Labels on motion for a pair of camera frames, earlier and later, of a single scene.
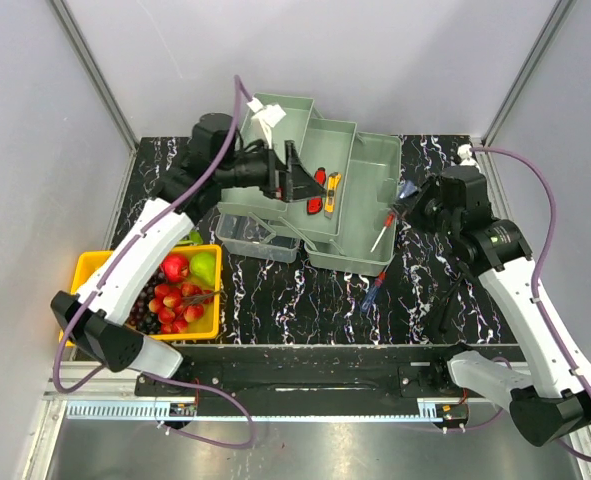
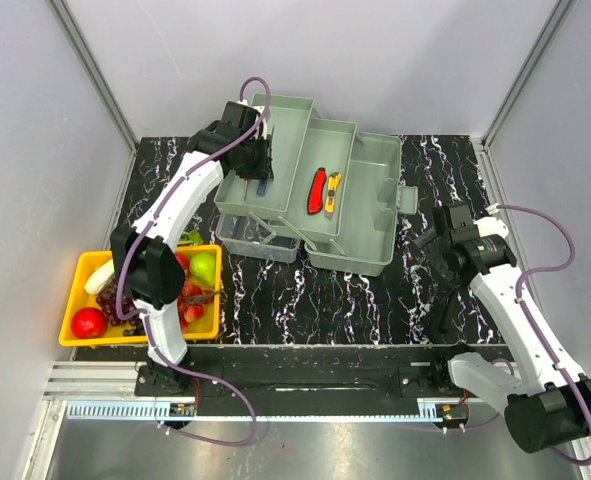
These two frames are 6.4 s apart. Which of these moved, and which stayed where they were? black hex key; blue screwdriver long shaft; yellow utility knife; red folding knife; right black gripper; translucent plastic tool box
Moved: blue screwdriver long shaft; right black gripper
Stayed: red folding knife; black hex key; translucent plastic tool box; yellow utility knife
